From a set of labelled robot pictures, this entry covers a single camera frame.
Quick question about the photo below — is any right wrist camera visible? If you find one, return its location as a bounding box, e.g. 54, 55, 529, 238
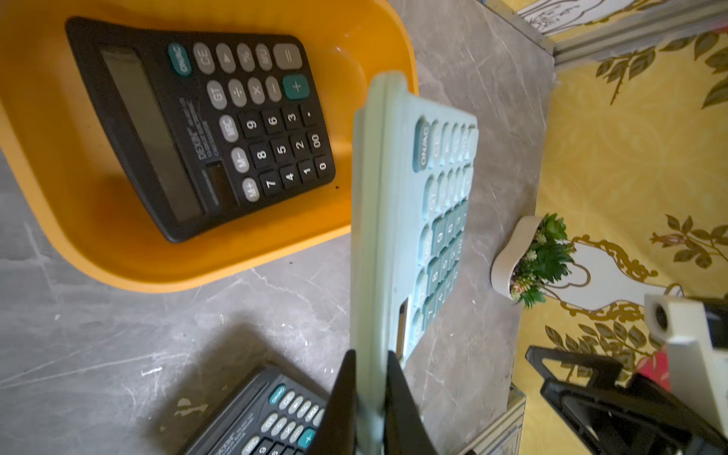
644, 295, 727, 435

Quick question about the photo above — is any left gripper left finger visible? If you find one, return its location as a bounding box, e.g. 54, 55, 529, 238
306, 350, 358, 455

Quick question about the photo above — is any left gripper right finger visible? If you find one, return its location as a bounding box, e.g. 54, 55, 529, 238
384, 351, 437, 455

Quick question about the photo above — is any large black calculator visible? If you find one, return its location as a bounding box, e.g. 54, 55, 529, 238
180, 364, 329, 455

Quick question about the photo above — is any small black calculator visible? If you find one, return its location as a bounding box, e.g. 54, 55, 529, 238
66, 16, 336, 243

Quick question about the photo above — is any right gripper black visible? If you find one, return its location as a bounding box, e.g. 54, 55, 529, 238
525, 346, 727, 454

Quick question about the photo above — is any small potted green plant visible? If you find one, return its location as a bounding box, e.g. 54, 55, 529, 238
490, 213, 576, 309

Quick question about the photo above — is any light blue calculator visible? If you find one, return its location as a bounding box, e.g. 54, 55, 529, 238
350, 71, 479, 454

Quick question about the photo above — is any yellow storage box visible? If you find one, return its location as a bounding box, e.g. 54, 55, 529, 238
1, 1, 417, 293

